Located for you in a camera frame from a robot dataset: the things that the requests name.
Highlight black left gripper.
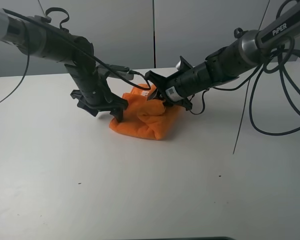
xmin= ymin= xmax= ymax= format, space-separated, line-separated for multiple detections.
xmin=64 ymin=64 xmax=129 ymax=123

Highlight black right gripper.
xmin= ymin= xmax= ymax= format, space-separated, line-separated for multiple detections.
xmin=145 ymin=59 xmax=218 ymax=111

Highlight orange microfibre towel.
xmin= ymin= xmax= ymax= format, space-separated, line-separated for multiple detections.
xmin=109 ymin=85 xmax=182 ymax=140

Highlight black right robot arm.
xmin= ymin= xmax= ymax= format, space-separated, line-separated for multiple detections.
xmin=145 ymin=0 xmax=300 ymax=111

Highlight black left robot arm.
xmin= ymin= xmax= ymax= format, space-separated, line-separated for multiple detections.
xmin=0 ymin=8 xmax=128 ymax=122

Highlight white towel label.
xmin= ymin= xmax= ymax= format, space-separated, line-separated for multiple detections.
xmin=140 ymin=91 xmax=150 ymax=97

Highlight black left camera cable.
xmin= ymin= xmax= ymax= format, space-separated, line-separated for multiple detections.
xmin=0 ymin=8 xmax=152 ymax=111

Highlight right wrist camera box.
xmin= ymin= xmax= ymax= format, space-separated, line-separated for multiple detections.
xmin=175 ymin=56 xmax=194 ymax=73

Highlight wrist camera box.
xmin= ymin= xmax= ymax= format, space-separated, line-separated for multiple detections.
xmin=175 ymin=56 xmax=194 ymax=73
xmin=96 ymin=64 xmax=134 ymax=79

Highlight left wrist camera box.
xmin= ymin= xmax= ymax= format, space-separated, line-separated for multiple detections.
xmin=96 ymin=64 xmax=134 ymax=79

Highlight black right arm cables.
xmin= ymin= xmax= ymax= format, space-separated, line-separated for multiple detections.
xmin=189 ymin=37 xmax=300 ymax=156

